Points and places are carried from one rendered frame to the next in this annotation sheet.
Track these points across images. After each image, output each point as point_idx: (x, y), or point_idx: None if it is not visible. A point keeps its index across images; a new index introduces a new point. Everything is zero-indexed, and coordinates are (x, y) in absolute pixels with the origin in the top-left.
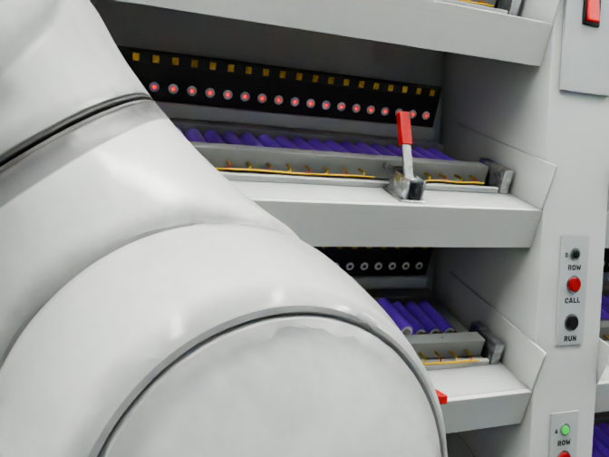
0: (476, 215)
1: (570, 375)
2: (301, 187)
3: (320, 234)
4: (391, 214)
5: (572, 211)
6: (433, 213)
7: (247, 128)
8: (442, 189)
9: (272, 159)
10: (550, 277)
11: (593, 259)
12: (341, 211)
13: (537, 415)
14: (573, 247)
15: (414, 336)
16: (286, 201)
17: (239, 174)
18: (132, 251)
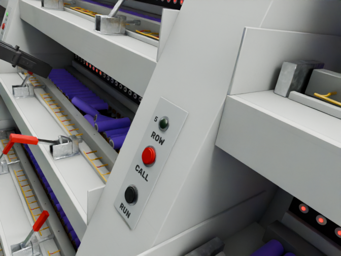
0: (116, 50)
1: (113, 250)
2: (89, 22)
3: (67, 41)
4: (84, 36)
5: (183, 74)
6: (98, 41)
7: (144, 12)
8: (145, 41)
9: (102, 12)
10: (136, 134)
11: (183, 145)
12: (71, 28)
13: (81, 251)
14: (165, 115)
15: (109, 147)
16: (60, 18)
17: (81, 13)
18: None
